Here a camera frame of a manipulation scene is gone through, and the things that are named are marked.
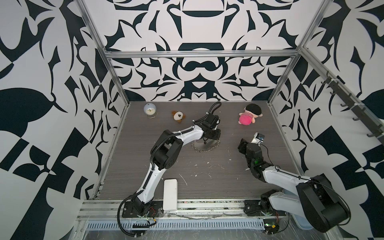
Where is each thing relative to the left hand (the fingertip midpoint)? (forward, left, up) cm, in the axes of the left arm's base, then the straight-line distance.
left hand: (221, 132), depth 96 cm
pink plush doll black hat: (+15, -24, +2) cm, 28 cm away
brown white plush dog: (+16, +28, -3) cm, 32 cm away
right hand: (-8, -13, +4) cm, 16 cm away
